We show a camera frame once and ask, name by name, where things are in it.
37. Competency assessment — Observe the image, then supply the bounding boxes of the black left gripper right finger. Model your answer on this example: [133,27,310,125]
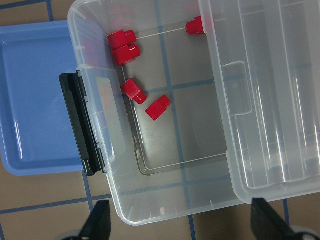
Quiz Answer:
[250,198,296,240]

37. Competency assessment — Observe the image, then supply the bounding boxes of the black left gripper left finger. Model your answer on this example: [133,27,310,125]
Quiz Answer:
[78,200,112,240]

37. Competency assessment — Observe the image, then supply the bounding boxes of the red block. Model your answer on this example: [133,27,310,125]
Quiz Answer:
[145,95,171,121]
[121,78,147,105]
[107,30,141,66]
[185,16,205,36]

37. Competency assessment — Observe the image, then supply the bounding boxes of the clear plastic box lid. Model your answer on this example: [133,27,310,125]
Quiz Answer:
[198,0,320,203]

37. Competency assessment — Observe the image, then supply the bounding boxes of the clear plastic storage box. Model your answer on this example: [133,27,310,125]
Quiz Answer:
[67,0,241,226]

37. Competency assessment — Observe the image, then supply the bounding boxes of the blue plastic tray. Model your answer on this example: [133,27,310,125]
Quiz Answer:
[0,20,83,176]

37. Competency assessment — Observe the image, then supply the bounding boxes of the black box latch handle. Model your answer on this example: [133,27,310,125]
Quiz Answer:
[59,70,103,177]

